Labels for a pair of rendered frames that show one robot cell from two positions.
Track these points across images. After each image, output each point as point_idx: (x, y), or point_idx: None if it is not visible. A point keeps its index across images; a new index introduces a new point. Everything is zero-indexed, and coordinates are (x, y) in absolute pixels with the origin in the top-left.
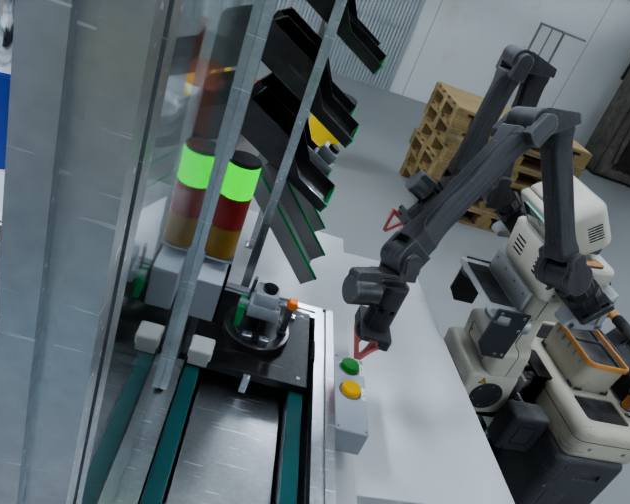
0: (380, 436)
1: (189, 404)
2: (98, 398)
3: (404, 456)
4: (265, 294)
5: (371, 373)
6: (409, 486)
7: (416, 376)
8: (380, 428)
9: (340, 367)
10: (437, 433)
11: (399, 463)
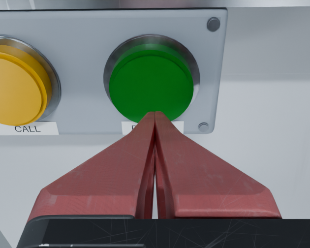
0: (83, 134)
1: None
2: None
3: (56, 172)
4: None
5: (281, 128)
6: None
7: (287, 213)
8: (107, 136)
9: (129, 42)
10: None
11: (33, 162)
